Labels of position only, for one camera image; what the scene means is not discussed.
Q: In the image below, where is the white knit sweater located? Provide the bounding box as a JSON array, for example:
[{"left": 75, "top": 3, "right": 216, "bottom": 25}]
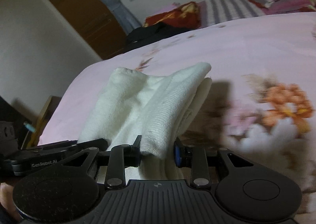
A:
[{"left": 79, "top": 63, "right": 212, "bottom": 180}]

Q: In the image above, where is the person's left hand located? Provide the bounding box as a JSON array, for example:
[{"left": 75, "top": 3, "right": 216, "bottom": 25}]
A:
[{"left": 0, "top": 181, "right": 21, "bottom": 222}]

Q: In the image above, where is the wooden bedside furniture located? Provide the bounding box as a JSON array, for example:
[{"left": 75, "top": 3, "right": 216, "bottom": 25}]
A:
[{"left": 21, "top": 96, "right": 62, "bottom": 149}]

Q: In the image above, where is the pink floral bed sheet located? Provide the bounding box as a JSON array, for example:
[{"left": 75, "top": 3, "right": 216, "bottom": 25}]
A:
[{"left": 39, "top": 12, "right": 315, "bottom": 223}]

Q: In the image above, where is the black garment on bed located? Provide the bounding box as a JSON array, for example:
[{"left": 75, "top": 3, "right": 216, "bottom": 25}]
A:
[{"left": 125, "top": 22, "right": 190, "bottom": 52}]

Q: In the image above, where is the brown wooden door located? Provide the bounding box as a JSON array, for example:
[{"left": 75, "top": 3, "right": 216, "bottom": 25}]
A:
[{"left": 49, "top": 0, "right": 126, "bottom": 60}]

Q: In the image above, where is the red patterned cloth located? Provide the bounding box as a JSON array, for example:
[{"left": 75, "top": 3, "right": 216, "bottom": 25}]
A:
[{"left": 143, "top": 2, "right": 201, "bottom": 29}]

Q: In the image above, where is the striped grey mattress cover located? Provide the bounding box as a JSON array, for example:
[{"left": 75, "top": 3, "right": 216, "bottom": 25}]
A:
[{"left": 198, "top": 0, "right": 266, "bottom": 28}]

